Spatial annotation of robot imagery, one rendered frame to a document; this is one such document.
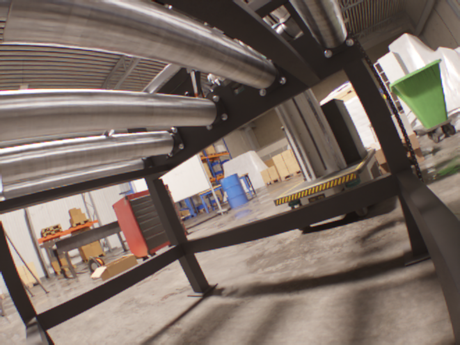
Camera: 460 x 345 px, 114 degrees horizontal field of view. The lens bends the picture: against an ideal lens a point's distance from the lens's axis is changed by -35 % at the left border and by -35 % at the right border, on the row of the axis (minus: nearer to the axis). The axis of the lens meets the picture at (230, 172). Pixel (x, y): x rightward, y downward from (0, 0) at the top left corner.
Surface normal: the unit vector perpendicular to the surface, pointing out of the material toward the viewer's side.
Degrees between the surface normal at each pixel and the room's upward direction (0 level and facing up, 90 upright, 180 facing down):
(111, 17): 144
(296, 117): 90
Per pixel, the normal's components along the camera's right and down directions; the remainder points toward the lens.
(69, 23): 0.62, 0.74
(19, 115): 0.84, 0.16
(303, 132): -0.66, 0.23
